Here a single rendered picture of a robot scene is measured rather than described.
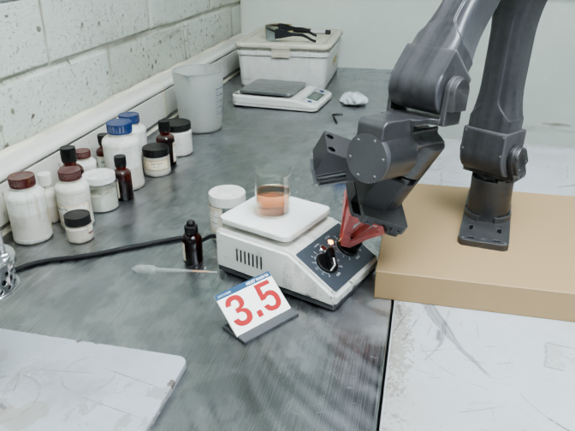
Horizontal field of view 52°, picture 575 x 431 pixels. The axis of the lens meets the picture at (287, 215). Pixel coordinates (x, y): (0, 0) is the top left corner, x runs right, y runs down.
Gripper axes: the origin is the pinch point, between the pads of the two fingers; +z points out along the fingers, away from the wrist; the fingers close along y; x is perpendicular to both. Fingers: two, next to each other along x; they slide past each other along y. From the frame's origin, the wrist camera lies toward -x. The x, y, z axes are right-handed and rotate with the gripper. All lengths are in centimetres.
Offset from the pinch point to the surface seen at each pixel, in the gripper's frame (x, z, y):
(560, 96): 108, 12, -119
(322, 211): -3.4, 0.3, -4.6
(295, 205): -6.5, 2.4, -6.7
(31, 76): -50, 19, -40
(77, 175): -37.2, 19.6, -18.5
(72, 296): -32.9, 19.7, 5.0
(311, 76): 19, 33, -107
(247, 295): -12.5, 5.9, 9.2
